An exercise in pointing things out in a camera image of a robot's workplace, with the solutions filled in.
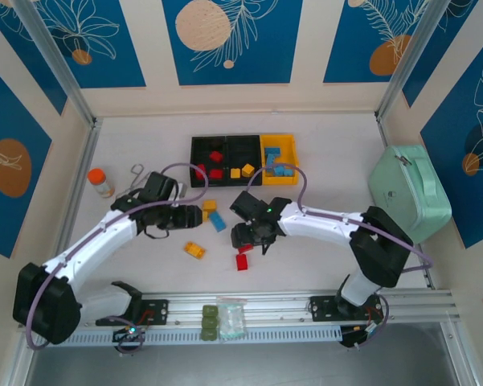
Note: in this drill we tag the yellow plastic bin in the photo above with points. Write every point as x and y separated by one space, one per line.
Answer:
285 144

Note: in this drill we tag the metal tongs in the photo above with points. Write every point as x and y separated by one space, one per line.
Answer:
139 181

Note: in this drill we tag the long yellow lego brick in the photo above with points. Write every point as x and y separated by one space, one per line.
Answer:
195 250

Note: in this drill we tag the aluminium mounting rail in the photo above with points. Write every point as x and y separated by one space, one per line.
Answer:
265 307

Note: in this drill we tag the aluminium frame post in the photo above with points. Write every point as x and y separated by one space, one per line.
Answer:
58 60
410 60

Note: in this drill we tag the olive green block strip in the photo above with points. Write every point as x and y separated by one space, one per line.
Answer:
209 323

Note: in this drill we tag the black plastic bin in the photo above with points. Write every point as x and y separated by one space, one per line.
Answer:
241 150
199 146

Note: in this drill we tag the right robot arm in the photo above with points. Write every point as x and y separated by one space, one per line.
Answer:
317 225

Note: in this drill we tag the mint green zip case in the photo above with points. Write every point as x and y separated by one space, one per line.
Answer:
418 193

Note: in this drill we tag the long blue lego brick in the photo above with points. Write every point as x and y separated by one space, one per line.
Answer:
218 222
272 152
271 161
279 171

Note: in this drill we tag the red lego brick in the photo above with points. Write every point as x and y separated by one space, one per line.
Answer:
201 171
216 174
242 262
216 156
246 249

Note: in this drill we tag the clear plastic bag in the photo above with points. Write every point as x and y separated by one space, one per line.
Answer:
231 321

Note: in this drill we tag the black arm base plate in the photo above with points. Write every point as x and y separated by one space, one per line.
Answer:
156 311
321 307

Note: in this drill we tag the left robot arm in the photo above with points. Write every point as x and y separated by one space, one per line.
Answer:
96 241

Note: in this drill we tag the orange capped bottle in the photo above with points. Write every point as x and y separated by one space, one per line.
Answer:
100 183

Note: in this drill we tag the black electronics module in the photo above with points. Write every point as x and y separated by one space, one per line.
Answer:
120 337
351 342

